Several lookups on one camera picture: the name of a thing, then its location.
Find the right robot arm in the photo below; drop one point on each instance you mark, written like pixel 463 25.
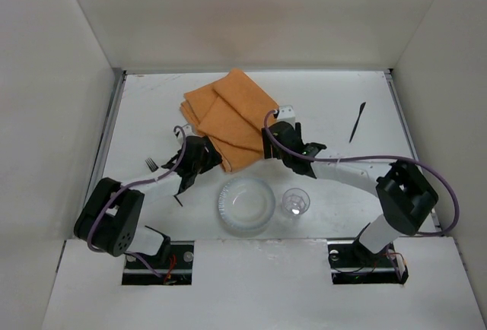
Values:
pixel 405 195

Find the white paper plate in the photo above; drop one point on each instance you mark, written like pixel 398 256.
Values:
pixel 246 205

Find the right aluminium frame rail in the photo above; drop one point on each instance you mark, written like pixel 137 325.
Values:
pixel 431 224

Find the black plastic knife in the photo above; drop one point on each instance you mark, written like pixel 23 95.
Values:
pixel 355 126

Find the left aluminium frame rail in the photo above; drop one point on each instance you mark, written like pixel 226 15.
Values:
pixel 106 133

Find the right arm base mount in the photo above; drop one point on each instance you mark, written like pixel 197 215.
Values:
pixel 346 267

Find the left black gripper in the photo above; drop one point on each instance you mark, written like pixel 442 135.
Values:
pixel 208 151

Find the aluminium frame rail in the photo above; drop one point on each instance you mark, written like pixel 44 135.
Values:
pixel 106 133
pixel 431 224

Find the orange cloth napkin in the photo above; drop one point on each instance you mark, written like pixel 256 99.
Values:
pixel 230 111

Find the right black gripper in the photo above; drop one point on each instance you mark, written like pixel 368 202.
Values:
pixel 276 137

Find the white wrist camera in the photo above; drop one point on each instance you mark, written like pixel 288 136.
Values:
pixel 183 132
pixel 285 113

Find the clear plastic cup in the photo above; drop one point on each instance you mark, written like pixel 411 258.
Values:
pixel 295 202

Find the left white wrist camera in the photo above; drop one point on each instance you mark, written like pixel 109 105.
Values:
pixel 183 132

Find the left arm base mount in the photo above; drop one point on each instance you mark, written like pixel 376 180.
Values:
pixel 174 269

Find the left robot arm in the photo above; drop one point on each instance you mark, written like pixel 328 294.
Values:
pixel 109 219

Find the black plastic fork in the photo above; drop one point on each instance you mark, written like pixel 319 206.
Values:
pixel 152 166

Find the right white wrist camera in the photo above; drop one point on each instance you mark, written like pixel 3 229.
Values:
pixel 285 113

